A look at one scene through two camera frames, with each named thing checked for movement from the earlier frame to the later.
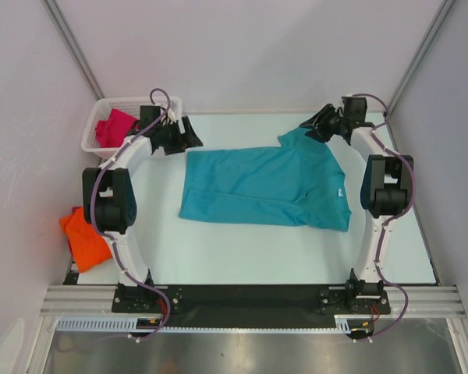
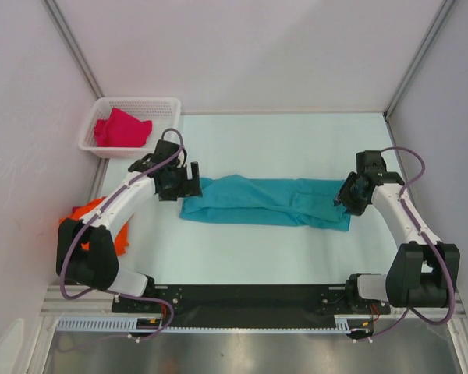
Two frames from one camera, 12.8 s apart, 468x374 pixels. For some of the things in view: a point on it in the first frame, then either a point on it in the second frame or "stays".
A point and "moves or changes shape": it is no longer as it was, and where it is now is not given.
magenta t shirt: [111, 132] stays
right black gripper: [321, 134] → [354, 208]
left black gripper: [184, 140] → [190, 187]
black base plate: [193, 305] stays
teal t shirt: [297, 182] moves or changes shape
